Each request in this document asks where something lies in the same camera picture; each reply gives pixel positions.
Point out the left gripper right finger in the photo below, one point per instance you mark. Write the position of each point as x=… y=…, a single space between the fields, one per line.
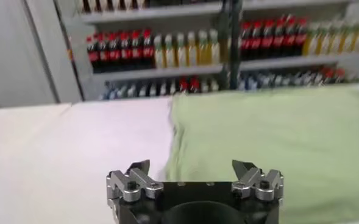
x=264 y=182

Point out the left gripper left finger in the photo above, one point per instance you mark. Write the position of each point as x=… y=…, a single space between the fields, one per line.
x=127 y=182

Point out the light green shirt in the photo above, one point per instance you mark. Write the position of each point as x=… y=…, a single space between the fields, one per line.
x=273 y=146

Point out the blue drink bottle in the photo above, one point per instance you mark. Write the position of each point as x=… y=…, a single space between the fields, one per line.
x=243 y=83
x=106 y=92

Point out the drinks display cabinet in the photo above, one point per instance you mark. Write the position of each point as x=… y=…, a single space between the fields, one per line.
x=154 y=73
x=289 y=61

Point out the red-cap cola bottle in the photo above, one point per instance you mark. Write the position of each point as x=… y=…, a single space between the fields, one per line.
x=136 y=51
x=246 y=41
x=279 y=38
x=102 y=54
x=290 y=37
x=91 y=54
x=301 y=36
x=268 y=39
x=257 y=40
x=125 y=53
x=114 y=53
x=147 y=50

